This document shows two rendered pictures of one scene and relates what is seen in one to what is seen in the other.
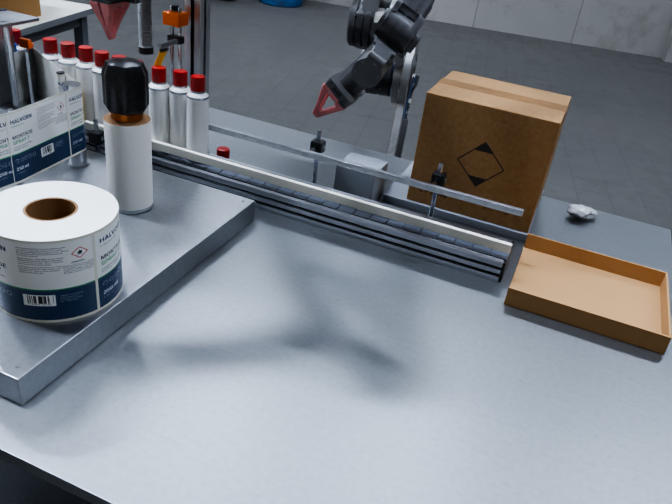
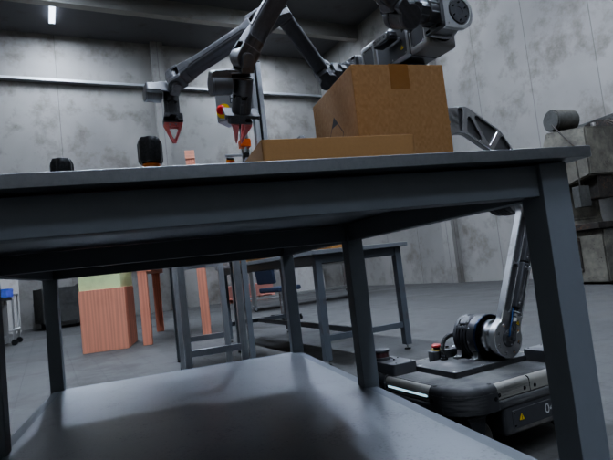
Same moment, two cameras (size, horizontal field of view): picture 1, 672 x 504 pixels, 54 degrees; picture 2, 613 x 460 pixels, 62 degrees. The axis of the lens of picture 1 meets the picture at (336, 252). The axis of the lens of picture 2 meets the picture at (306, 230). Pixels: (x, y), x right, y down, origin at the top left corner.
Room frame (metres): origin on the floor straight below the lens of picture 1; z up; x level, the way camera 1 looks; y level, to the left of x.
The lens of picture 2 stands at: (0.58, -1.28, 0.67)
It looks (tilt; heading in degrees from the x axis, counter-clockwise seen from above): 4 degrees up; 54
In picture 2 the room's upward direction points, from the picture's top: 6 degrees counter-clockwise
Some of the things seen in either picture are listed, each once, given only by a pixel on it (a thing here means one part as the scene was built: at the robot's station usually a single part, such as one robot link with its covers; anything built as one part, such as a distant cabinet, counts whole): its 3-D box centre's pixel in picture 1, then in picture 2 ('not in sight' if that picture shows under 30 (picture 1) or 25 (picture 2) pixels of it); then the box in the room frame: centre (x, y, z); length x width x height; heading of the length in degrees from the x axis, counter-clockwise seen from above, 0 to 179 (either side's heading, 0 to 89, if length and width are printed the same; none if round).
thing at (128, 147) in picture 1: (128, 136); (152, 180); (1.19, 0.44, 1.03); 0.09 x 0.09 x 0.30
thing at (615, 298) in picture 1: (589, 287); (314, 169); (1.16, -0.53, 0.85); 0.30 x 0.26 x 0.04; 71
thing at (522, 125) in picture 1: (488, 148); (378, 137); (1.53, -0.33, 0.99); 0.30 x 0.24 x 0.27; 71
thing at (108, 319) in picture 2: not in sight; (150, 251); (2.83, 5.37, 1.11); 1.72 x 1.53 x 2.22; 68
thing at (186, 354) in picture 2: not in sight; (208, 310); (1.94, 1.75, 0.47); 1.17 x 0.36 x 0.95; 71
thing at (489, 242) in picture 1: (276, 180); not in sight; (1.35, 0.16, 0.91); 1.07 x 0.01 x 0.02; 71
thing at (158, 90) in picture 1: (159, 109); not in sight; (1.49, 0.46, 0.98); 0.05 x 0.05 x 0.20
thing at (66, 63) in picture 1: (71, 83); not in sight; (1.59, 0.72, 0.98); 0.05 x 0.05 x 0.20
